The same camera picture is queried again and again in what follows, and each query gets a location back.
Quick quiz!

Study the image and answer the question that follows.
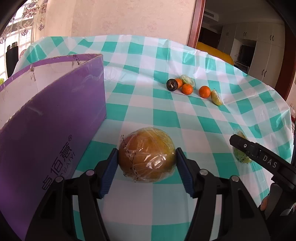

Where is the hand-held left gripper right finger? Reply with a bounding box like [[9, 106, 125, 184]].
[[175, 147, 271, 241]]

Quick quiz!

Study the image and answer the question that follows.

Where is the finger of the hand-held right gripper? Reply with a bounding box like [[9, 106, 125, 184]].
[[229, 134, 262, 161]]

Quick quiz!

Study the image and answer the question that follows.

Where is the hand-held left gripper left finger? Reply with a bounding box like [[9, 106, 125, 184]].
[[28, 148, 119, 241]]

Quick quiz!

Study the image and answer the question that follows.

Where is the green plastic-wrapped fruit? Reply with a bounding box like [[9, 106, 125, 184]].
[[210, 90, 223, 106], [232, 130, 253, 164], [180, 75, 196, 88]]

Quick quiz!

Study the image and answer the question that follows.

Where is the large plastic-wrapped mango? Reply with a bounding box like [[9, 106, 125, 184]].
[[118, 127, 177, 183]]

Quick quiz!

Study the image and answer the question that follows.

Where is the purple cardboard box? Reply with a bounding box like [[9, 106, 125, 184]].
[[0, 53, 107, 234]]

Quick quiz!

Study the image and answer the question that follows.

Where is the person's right hand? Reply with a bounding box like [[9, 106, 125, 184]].
[[260, 194, 270, 212]]

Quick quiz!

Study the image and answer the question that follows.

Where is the teal white checked tablecloth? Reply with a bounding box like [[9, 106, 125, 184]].
[[11, 35, 293, 241]]

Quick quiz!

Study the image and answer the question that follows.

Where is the dark mangosteen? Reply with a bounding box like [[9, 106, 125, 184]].
[[166, 78, 178, 91]]

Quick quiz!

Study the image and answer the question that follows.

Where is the black television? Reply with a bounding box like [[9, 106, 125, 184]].
[[238, 45, 256, 65]]

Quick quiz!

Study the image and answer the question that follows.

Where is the yellow sofa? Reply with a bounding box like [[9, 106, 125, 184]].
[[196, 42, 234, 66]]

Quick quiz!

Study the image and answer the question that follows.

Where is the dark bottle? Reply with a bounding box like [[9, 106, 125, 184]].
[[6, 42, 19, 79]]

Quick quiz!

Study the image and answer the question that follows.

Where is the floral lace curtain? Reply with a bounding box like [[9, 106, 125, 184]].
[[0, 0, 50, 44]]

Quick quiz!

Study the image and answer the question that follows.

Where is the white wall cabinet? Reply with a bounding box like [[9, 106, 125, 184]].
[[217, 22, 285, 88]]

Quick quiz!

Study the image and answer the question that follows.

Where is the brown wooden door frame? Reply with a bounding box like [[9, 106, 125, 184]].
[[187, 0, 206, 49]]

